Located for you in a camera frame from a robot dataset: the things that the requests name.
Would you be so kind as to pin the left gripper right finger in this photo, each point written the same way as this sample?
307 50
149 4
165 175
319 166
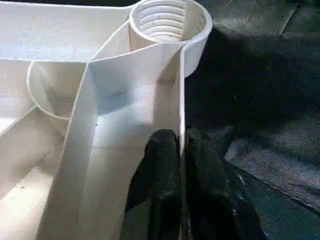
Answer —
215 200

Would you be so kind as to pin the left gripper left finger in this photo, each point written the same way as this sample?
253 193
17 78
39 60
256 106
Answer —
157 195

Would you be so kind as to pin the white plastic table top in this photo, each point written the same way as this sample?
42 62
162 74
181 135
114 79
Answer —
75 100

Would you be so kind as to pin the black mat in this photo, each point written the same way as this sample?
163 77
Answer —
260 100

